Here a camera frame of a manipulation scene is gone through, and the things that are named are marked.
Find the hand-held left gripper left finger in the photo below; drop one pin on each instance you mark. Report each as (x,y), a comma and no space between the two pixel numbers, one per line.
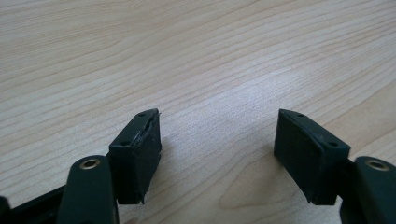
(137,155)

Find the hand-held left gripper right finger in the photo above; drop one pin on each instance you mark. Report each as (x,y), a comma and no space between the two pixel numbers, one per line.
(308,155)

